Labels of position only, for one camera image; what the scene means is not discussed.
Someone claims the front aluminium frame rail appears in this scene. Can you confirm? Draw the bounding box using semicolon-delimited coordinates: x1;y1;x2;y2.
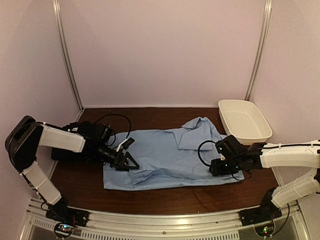
18;197;311;240

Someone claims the black camera cable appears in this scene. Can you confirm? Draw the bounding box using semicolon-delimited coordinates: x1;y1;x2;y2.
197;139;218;167
93;114;133;141

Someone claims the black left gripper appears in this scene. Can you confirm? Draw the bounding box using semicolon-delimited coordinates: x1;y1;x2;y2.
95;142;139;171

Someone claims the light blue long sleeve shirt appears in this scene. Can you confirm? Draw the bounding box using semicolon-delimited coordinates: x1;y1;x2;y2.
103;117;244;191

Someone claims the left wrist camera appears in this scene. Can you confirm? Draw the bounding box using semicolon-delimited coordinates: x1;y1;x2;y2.
116;137;135;152

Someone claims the left circuit board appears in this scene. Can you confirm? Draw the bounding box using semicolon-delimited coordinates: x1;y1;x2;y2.
53;222;75;238

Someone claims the circuit board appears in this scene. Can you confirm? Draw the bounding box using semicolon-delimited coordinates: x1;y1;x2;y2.
53;222;75;238
254;223;275;238

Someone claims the left black camera cable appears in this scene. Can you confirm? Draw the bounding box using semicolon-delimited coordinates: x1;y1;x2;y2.
93;114;133;141

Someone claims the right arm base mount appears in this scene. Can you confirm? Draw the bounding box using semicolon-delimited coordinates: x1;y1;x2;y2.
238;200;282;226

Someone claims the white plastic tub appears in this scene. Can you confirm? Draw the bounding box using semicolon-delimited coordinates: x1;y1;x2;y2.
218;99;273;146

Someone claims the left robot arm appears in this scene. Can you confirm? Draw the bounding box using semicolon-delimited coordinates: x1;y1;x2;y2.
5;115;140;222

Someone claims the right circuit board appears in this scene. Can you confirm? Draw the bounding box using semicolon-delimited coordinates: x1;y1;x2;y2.
254;223;275;238

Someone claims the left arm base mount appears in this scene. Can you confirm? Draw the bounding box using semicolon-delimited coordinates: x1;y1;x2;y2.
45;198;90;227

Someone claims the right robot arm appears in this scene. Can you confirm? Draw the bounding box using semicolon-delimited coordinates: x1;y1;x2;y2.
209;135;320;221

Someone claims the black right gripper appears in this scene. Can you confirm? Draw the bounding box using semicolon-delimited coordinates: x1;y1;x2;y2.
210;158;243;177

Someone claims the right black camera cable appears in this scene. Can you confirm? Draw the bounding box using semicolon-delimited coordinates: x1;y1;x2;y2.
197;139;218;167

